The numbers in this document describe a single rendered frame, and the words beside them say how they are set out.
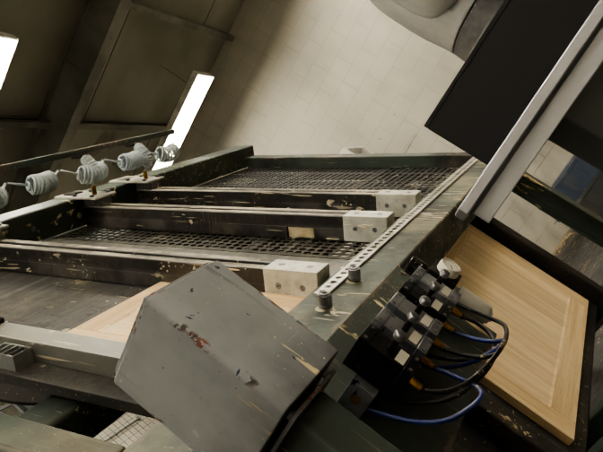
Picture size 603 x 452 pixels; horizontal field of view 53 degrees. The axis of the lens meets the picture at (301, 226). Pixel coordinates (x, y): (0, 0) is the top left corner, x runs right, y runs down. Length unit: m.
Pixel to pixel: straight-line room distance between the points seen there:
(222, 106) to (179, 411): 6.79
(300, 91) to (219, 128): 1.11
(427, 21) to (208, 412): 0.66
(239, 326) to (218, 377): 0.06
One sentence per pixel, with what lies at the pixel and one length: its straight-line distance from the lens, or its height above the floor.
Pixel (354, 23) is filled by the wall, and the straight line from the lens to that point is 6.80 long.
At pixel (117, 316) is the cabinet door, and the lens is 1.27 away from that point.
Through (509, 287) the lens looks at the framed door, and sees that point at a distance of 2.15.
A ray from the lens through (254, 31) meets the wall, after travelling 7.22.
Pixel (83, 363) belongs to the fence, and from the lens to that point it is 1.11.
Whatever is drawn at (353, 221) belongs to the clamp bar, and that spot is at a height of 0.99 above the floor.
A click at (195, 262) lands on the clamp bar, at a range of 1.35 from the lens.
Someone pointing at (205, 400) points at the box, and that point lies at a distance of 0.59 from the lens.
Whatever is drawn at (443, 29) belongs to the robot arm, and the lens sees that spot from 0.98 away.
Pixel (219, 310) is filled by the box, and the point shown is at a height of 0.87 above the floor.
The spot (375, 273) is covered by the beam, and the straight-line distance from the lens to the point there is 1.24.
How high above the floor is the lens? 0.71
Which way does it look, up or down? 14 degrees up
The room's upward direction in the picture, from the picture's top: 55 degrees counter-clockwise
